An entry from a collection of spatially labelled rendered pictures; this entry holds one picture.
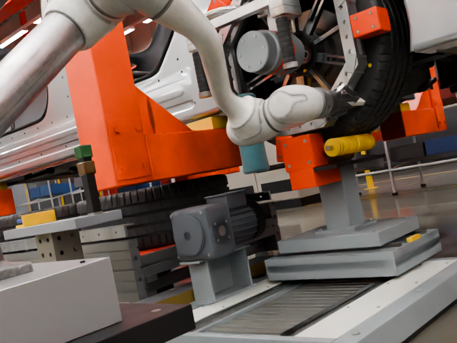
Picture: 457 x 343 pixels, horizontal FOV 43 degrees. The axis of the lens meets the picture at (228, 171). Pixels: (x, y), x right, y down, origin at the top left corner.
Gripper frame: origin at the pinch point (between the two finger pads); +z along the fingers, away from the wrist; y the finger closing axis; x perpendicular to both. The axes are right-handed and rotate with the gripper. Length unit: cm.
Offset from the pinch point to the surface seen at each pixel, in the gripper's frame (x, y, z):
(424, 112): 47, -44, 209
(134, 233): 43, -84, -23
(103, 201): 60, -81, -27
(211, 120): 52, -41, 5
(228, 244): 4, -57, -23
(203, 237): 9, -55, -31
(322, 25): 31.9, 10.6, 15.6
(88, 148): 41, -40, -60
